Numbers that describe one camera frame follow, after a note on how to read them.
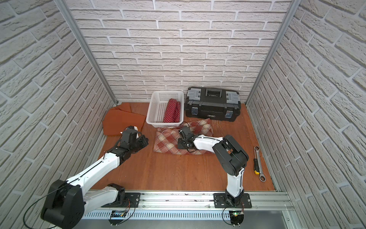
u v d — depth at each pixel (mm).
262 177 812
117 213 725
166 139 939
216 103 981
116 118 1070
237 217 704
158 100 1176
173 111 1059
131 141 657
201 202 755
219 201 738
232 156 494
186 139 711
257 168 828
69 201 396
